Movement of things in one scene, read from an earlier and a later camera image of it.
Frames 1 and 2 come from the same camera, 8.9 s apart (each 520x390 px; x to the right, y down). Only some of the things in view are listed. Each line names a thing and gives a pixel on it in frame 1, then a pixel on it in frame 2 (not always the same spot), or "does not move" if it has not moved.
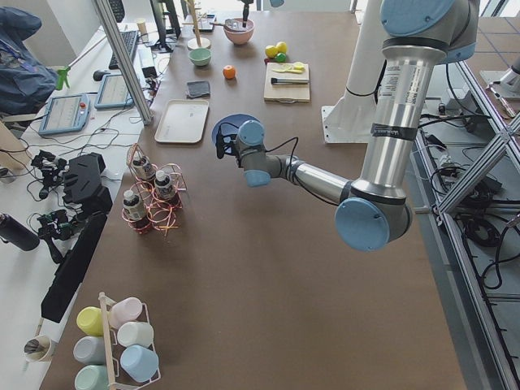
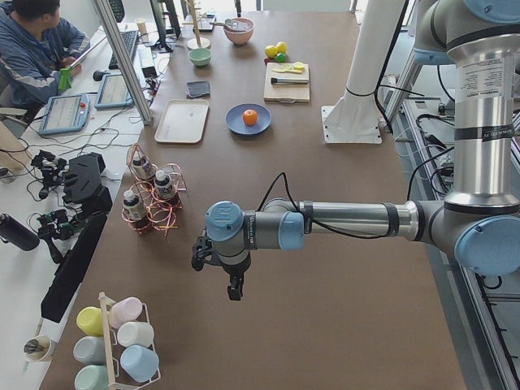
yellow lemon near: x=270 y=51 does not move
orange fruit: x=229 y=71 -> x=250 y=117
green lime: x=280 y=57 does not move
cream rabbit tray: x=184 y=121 does not move
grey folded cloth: x=198 y=89 does not move
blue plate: x=234 y=120 -> x=234 y=119
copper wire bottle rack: x=155 y=196 does not move
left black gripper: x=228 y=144 -> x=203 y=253
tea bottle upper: x=144 y=171 does not move
